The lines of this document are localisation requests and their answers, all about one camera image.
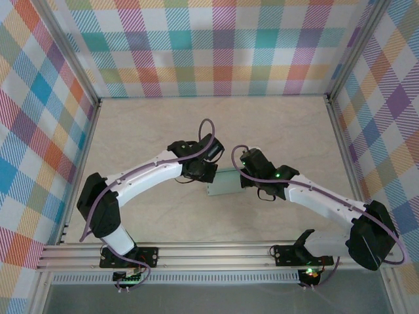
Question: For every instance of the light blue paper box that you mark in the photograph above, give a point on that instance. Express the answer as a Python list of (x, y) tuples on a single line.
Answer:
[(226, 184)]

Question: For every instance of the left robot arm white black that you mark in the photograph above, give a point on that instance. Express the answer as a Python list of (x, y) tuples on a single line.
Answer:
[(101, 209)]

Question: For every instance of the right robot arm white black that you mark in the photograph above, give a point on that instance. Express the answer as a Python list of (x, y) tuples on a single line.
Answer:
[(370, 242)]

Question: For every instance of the long aluminium base rail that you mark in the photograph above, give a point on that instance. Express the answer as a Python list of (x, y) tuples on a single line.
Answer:
[(212, 256)]

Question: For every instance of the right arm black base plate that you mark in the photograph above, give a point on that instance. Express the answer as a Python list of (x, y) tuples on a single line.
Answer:
[(284, 256)]

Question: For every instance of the aluminium side rail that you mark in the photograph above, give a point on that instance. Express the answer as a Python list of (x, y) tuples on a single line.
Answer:
[(341, 131), (91, 131)]

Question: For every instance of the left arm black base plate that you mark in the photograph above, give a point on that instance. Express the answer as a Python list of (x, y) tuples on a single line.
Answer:
[(152, 256)]

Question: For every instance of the aluminium corner post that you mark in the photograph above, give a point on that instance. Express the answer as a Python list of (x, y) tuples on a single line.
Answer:
[(357, 49), (68, 49)]

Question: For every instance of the aluminium frame leg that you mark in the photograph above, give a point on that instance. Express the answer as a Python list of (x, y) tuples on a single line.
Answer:
[(391, 294), (39, 294)]

